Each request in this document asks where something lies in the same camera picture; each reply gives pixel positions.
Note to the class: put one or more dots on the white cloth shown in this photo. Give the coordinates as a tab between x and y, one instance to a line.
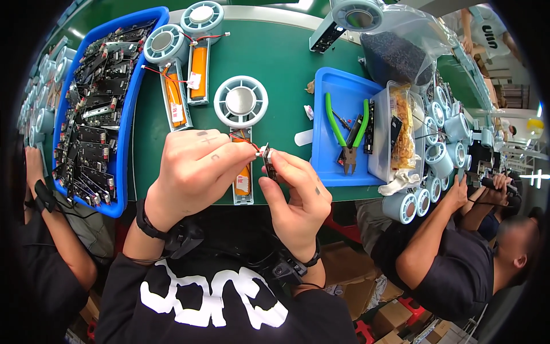
397	180

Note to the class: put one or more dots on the small blue plastic tray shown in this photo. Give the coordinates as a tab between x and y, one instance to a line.
331	159

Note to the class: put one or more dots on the person's body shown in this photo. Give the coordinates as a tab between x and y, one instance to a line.
215	301

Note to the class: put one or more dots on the plastic bag of black parts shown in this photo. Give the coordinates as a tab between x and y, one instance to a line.
395	56

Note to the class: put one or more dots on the red plastic stool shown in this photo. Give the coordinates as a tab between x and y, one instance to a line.
364	332

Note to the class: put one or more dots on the large blue plastic tray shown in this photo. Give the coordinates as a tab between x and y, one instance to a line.
129	107

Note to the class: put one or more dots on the handheld fan with black board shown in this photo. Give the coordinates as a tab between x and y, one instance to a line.
343	19

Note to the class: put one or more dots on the bag of yellow parts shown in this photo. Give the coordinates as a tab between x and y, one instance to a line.
403	129

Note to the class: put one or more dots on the person's right hand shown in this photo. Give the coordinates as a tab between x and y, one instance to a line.
300	206

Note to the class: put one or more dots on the black electric screwdriver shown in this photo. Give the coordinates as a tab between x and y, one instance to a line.
500	187

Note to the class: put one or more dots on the person's left hand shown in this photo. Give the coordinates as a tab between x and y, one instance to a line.
189	176

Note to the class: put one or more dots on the crumpled white paper scrap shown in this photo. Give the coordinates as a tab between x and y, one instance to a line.
309	112

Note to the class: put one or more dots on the small black circuit board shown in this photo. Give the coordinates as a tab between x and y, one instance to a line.
270	165

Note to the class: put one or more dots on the long black circuit board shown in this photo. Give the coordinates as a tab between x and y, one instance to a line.
369	129

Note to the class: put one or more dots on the black wrist band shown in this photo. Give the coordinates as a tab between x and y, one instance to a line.
180	238
292	268

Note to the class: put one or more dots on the handheld fan with orange battery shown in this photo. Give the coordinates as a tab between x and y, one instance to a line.
240	103
200	56
172	64

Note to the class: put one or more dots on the brown paper scrap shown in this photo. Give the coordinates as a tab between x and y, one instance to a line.
310	87

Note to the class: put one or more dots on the clear plastic container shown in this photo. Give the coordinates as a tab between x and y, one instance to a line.
380	146

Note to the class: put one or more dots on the heap of cardboard boxes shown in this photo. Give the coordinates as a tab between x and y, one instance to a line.
365	284

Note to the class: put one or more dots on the white tape strip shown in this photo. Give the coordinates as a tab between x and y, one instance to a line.
303	137

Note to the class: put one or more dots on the pile of black circuit boards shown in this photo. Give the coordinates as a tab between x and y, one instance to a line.
94	112

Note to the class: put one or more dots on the row of pale blue fan housings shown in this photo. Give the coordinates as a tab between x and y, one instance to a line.
438	155
43	107

